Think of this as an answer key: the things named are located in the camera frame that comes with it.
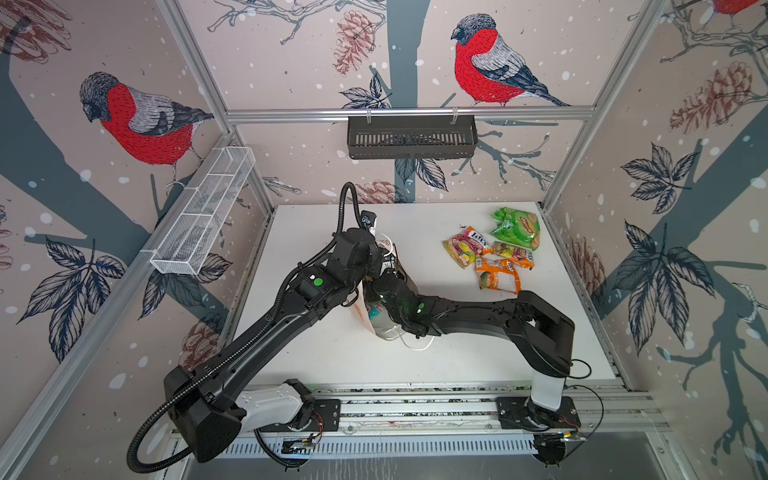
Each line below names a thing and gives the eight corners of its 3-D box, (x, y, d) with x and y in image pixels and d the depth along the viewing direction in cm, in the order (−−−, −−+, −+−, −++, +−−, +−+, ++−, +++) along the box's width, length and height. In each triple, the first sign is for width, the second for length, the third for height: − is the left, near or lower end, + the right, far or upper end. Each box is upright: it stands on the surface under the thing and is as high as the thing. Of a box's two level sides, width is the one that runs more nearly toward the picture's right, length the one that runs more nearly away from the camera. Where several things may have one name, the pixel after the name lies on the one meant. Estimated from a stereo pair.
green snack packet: (491, 246, 111) (498, 230, 103) (489, 222, 118) (495, 206, 111) (537, 252, 109) (547, 235, 102) (532, 227, 117) (541, 211, 109)
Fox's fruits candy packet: (461, 269, 104) (463, 264, 101) (441, 246, 111) (442, 239, 108) (491, 254, 108) (494, 248, 105) (470, 232, 115) (472, 226, 112)
